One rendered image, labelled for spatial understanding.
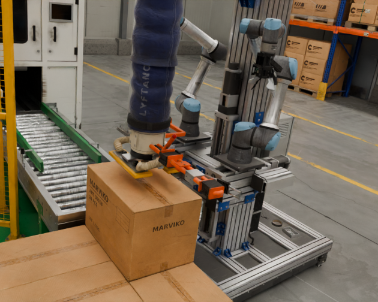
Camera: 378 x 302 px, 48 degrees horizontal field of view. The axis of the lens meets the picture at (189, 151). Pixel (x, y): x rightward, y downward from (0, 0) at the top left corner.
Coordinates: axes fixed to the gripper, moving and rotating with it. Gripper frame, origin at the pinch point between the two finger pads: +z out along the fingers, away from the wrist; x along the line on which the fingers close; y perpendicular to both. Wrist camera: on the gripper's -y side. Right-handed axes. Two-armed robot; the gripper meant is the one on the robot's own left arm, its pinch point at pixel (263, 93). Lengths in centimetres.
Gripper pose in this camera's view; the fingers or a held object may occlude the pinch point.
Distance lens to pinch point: 213.2
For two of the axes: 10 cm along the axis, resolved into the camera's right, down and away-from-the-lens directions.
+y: -7.8, 1.4, -6.1
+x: 6.2, 3.4, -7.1
